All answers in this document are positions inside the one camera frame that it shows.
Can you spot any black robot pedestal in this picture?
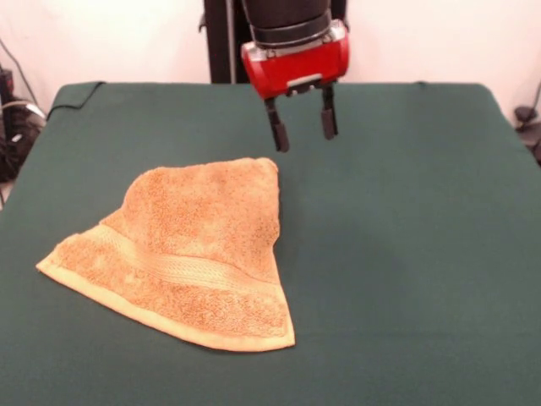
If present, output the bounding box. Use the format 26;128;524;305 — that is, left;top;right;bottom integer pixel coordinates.
198;0;352;85

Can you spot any black plug adapter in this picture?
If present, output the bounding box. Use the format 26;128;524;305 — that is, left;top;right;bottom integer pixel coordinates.
514;106;538;128

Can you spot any black power strip red switch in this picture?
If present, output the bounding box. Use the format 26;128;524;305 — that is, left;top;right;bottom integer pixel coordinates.
0;67;14;107

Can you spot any white cable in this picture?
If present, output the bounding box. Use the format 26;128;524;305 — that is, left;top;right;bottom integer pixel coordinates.
0;97;46;123

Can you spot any dark green tablecloth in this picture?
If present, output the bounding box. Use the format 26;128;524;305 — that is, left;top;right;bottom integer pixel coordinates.
0;81;541;406

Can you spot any tan terry towel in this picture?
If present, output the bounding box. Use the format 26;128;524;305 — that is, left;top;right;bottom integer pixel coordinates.
36;156;297;353

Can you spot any black cable tangle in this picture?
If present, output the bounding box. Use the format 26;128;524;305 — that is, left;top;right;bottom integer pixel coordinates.
0;105;43;184

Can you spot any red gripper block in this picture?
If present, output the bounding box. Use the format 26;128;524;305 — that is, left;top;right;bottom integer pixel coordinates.
240;19;352;153

